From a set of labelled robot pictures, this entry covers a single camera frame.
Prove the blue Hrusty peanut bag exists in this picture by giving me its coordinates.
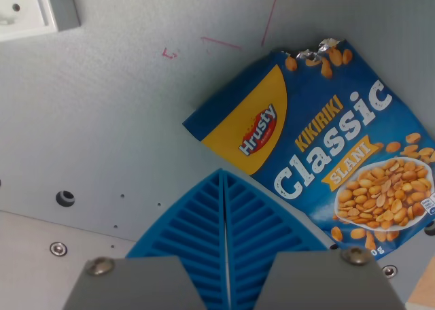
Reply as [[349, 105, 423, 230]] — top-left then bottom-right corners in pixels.
[[182, 37, 435, 258]]

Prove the grey metal frame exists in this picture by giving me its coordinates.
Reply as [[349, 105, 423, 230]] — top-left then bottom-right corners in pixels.
[[43, 0, 82, 33]]

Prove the white socket panel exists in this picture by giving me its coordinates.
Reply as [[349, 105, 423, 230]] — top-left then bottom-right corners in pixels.
[[0, 0, 57, 41]]

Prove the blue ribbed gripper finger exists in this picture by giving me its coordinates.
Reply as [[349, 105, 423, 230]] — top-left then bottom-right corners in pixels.
[[222, 169, 407, 310], [63, 169, 228, 310]]

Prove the light wooden board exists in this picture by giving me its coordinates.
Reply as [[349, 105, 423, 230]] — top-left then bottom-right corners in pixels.
[[406, 255, 435, 310]]

